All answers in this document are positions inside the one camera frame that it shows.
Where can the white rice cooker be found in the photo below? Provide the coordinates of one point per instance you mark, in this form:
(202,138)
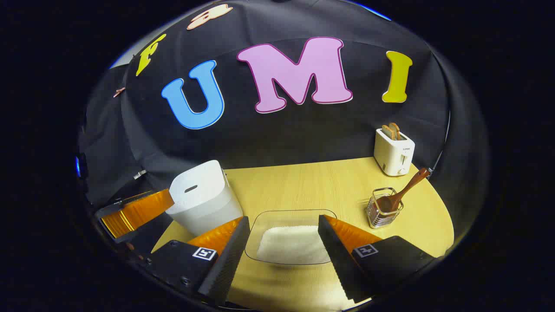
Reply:
(204,203)

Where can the silver cloth clip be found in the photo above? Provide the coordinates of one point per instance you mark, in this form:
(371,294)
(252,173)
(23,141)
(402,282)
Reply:
(139,174)

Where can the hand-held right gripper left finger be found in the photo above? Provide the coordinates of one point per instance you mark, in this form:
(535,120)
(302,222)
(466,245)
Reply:
(232,255)

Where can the clear plastic container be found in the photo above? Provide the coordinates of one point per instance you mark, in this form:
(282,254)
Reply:
(256,234)

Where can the toasted bread slice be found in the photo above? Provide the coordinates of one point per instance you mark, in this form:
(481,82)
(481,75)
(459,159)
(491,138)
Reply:
(396,129)
(387,131)

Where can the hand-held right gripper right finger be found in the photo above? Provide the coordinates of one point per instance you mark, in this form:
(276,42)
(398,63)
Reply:
(336,255)

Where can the white toaster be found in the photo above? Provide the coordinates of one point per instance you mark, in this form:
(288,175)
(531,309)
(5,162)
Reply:
(392,154)

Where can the copper cloth clip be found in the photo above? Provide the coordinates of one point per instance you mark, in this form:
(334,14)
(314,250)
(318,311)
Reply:
(119,92)

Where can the brown wooden spoon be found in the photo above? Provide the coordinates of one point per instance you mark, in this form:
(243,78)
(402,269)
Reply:
(409,185)

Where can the black backdrop cloth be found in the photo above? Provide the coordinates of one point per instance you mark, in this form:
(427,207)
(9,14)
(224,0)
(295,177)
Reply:
(303,130)

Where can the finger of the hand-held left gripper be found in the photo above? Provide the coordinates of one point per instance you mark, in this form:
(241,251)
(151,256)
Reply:
(138,210)

